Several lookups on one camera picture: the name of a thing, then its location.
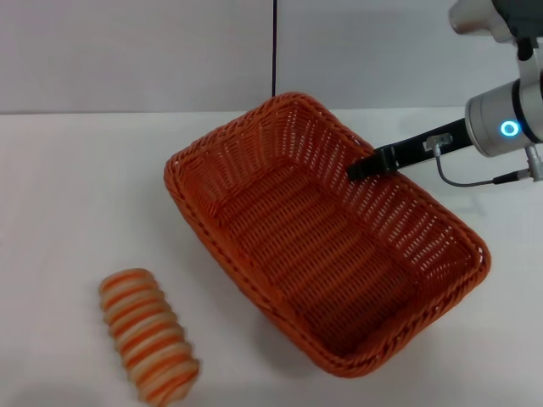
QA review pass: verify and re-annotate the grey cable with metal plug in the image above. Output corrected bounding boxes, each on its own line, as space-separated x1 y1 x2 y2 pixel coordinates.
423 133 543 187

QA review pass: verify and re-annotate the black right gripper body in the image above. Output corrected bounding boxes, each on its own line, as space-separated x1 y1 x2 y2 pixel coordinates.
393 120 473 170

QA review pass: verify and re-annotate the orange white striped bread roll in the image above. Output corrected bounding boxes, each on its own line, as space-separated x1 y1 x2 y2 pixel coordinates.
98 267 200 404

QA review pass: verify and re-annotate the orange woven plastic basket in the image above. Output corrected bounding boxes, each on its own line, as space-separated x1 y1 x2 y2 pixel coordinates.
163 92 492 379

